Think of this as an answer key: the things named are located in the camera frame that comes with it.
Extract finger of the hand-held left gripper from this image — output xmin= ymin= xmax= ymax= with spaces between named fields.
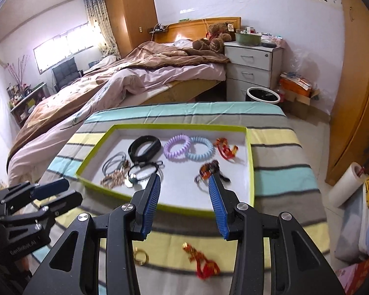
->
xmin=0 ymin=178 xmax=71 ymax=213
xmin=0 ymin=191 xmax=84 ymax=238

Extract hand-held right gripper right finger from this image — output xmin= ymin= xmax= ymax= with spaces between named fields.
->
xmin=208 ymin=174 xmax=346 ymax=295

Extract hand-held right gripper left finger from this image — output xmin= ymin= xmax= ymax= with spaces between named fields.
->
xmin=23 ymin=173 xmax=162 ymax=295

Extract black hair tie teal bead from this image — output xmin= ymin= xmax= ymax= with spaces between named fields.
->
xmin=124 ymin=161 xmax=165 ymax=188

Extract lime green cardboard box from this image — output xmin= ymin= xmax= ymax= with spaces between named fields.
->
xmin=75 ymin=124 xmax=256 ymax=220

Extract gold decorated hair clip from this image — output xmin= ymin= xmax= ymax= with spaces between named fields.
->
xmin=100 ymin=160 xmax=131 ymax=188

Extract red knotted bracelet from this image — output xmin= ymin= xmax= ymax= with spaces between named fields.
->
xmin=181 ymin=242 xmax=222 ymax=280
xmin=214 ymin=138 xmax=239 ymax=161

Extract purple spiral hair tie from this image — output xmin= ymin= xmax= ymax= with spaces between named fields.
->
xmin=164 ymin=134 xmax=191 ymax=160

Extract blue spiral hair tie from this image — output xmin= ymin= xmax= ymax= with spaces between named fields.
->
xmin=186 ymin=137 xmax=215 ymax=162

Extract black wristband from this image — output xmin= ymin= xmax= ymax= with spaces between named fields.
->
xmin=127 ymin=135 xmax=157 ymax=163

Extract brown hair clip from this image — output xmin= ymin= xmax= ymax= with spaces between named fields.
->
xmin=194 ymin=160 xmax=230 ymax=184

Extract striped tablecloth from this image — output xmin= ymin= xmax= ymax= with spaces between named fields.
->
xmin=28 ymin=101 xmax=329 ymax=295

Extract wooden desk with clutter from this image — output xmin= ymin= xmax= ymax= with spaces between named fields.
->
xmin=8 ymin=81 xmax=50 ymax=130

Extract dark desk chair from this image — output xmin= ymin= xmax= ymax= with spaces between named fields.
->
xmin=52 ymin=58 xmax=84 ymax=93

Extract white trash bin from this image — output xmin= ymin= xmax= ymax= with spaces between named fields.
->
xmin=246 ymin=87 xmax=281 ymax=104

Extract dried branches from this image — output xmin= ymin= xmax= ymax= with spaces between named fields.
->
xmin=8 ymin=55 xmax=30 ymax=84

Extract pink and brown duvet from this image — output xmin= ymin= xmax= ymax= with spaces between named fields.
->
xmin=6 ymin=40 xmax=231 ymax=174

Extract white paper roll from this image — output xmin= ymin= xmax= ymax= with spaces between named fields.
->
xmin=327 ymin=162 xmax=365 ymax=208

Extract cardboard box with books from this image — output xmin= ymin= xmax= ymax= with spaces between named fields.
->
xmin=278 ymin=72 xmax=321 ymax=121

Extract white nightstand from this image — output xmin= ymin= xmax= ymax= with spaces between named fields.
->
xmin=224 ymin=41 xmax=284 ymax=102

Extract brown teddy bear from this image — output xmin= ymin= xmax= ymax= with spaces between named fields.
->
xmin=192 ymin=21 xmax=233 ymax=53

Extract patterned curtain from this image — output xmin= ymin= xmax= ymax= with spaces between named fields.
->
xmin=83 ymin=0 xmax=121 ymax=59

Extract green basin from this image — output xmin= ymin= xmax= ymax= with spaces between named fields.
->
xmin=234 ymin=32 xmax=263 ymax=46

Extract wooden headboard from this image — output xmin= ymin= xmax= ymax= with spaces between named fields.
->
xmin=151 ymin=17 xmax=242 ymax=44

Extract large wooden wardrobe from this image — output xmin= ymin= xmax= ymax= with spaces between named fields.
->
xmin=324 ymin=0 xmax=369 ymax=189

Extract tall wooden cabinet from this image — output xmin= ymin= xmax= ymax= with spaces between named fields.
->
xmin=103 ymin=0 xmax=157 ymax=59

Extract gold ring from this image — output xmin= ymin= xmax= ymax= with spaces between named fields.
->
xmin=133 ymin=248 xmax=150 ymax=266

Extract grey hair ties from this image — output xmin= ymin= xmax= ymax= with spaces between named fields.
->
xmin=102 ymin=152 xmax=130 ymax=176

